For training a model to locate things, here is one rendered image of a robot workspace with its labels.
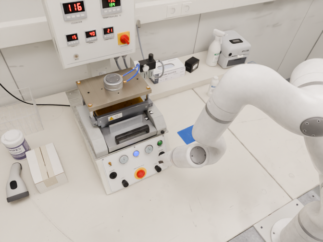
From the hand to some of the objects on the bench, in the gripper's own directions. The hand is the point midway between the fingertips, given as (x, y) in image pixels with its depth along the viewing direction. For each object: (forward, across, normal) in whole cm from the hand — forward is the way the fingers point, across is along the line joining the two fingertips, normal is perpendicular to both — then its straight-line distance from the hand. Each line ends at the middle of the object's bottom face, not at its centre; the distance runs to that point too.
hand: (165, 158), depth 110 cm
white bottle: (+28, +54, +22) cm, 65 cm away
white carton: (+39, +35, +46) cm, 70 cm away
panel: (+7, -12, -6) cm, 15 cm away
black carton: (+38, +55, +45) cm, 81 cm away
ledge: (+42, +55, +43) cm, 82 cm away
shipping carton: (+21, -48, +13) cm, 54 cm away
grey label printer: (+38, +86, +45) cm, 104 cm away
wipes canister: (+30, -58, +26) cm, 70 cm away
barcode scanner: (+21, -62, +13) cm, 67 cm away
